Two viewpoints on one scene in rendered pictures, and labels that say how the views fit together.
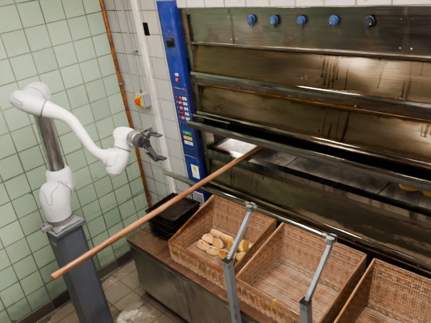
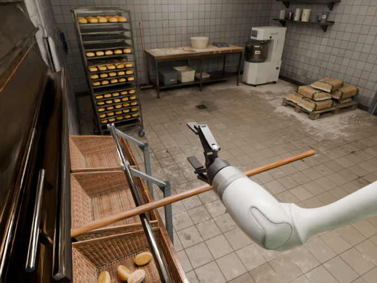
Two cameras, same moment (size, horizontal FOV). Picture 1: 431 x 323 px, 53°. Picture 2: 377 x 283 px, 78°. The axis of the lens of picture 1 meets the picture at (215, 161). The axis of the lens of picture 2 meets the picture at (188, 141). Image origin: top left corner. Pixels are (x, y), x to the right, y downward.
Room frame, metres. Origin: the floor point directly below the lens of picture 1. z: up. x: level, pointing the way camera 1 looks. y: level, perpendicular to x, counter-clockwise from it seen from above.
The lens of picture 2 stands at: (2.76, 0.46, 1.91)
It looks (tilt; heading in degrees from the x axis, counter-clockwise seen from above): 31 degrees down; 197
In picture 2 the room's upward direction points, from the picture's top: straight up
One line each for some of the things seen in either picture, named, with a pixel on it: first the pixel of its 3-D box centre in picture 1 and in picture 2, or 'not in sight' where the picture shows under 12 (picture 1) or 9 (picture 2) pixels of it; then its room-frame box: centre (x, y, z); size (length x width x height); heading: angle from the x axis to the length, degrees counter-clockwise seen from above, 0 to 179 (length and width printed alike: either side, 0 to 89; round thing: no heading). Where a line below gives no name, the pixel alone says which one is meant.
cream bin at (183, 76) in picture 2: not in sight; (184, 73); (-2.59, -1.32, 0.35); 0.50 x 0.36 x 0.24; 43
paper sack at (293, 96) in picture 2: not in sight; (302, 96); (-2.22, 1.31, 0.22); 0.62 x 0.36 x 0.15; 137
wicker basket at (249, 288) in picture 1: (299, 277); (113, 203); (1.83, -0.36, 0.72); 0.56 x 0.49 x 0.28; 41
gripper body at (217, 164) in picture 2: (143, 141); (215, 168); (2.23, 0.38, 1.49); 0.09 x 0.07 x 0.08; 42
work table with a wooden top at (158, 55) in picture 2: not in sight; (194, 68); (-2.77, -1.11, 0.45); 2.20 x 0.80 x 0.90; 131
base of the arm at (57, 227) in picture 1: (58, 220); not in sight; (2.28, 1.01, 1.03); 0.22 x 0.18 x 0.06; 136
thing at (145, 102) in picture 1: (142, 99); not in sight; (3.11, 0.47, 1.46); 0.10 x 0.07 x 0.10; 41
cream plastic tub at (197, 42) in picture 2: not in sight; (199, 42); (-2.93, -1.05, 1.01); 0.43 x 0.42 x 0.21; 131
